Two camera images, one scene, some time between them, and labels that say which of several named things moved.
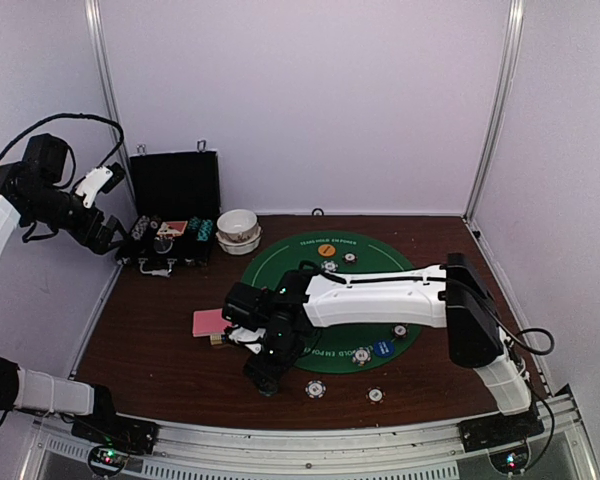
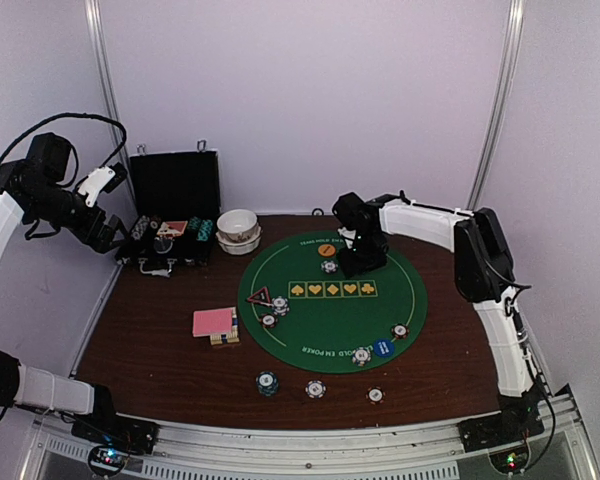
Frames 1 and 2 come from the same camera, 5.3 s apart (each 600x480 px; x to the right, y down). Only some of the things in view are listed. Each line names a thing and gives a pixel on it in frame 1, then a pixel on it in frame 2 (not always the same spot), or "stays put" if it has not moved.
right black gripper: x=257 y=371 → x=350 y=265
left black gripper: x=98 y=242 stays put
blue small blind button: x=383 y=348 stays put
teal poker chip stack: x=267 y=388 stays put
